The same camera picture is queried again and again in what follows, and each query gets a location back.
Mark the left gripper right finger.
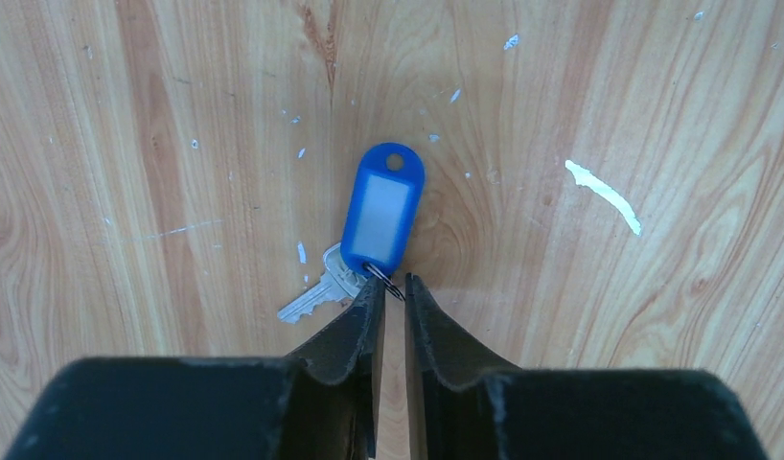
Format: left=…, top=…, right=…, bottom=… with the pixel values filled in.
left=405, top=274, right=767, bottom=459

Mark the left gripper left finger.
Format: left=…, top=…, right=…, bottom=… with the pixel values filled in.
left=6, top=279, right=385, bottom=459

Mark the blue tag key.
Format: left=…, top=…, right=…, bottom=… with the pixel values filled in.
left=277, top=143, right=427, bottom=324

